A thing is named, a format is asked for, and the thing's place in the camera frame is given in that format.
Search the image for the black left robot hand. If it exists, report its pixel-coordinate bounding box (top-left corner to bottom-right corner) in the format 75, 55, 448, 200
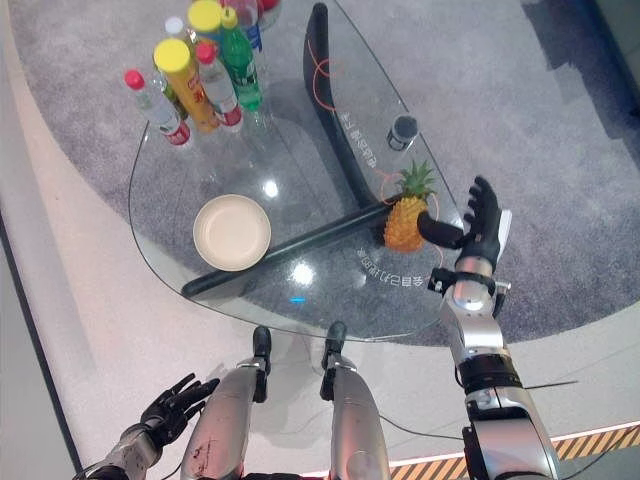
139, 372, 221, 447

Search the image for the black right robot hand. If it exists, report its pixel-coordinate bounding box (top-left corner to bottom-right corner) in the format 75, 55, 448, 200
419, 174, 514, 261

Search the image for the cream round plate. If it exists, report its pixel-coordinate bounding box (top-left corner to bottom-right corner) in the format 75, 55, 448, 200
192, 193, 273, 273

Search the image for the yellow plastic pineapple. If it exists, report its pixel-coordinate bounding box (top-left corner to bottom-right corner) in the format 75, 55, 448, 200
382, 159, 442, 254

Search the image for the dark cylindrical cup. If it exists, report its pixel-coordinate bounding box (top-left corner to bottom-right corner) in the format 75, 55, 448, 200
386, 114, 420, 152

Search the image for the grey rug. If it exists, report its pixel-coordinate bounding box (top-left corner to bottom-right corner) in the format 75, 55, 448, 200
8, 0, 640, 347

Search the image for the straight black table leg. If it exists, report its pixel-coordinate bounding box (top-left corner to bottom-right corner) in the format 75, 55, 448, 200
181, 199, 397, 299

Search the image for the silver right robot leg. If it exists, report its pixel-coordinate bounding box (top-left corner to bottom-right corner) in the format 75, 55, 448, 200
318, 320, 392, 480

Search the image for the curved black table leg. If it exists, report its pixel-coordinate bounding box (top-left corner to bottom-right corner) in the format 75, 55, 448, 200
301, 2, 392, 211

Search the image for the yellow black hazard tape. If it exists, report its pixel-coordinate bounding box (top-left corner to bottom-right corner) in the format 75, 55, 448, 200
388, 425, 640, 480

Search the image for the green soda bottle yellow cap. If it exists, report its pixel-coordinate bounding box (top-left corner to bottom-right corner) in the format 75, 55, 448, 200
219, 7, 265, 113

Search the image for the red-cap clear water bottle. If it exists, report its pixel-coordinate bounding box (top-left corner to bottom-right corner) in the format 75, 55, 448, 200
194, 41, 245, 133
123, 68, 193, 148

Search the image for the blue-label clear bottle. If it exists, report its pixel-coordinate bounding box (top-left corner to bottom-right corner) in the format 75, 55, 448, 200
238, 7, 265, 53

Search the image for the yellow-lid chips can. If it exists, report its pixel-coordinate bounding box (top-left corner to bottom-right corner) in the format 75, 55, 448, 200
186, 0, 224, 49
152, 37, 222, 134

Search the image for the white-cap clear bottle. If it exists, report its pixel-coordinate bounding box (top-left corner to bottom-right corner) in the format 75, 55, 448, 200
163, 16, 196, 51

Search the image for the thin black floor cable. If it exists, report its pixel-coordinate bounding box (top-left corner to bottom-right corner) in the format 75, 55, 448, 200
368, 414, 467, 443

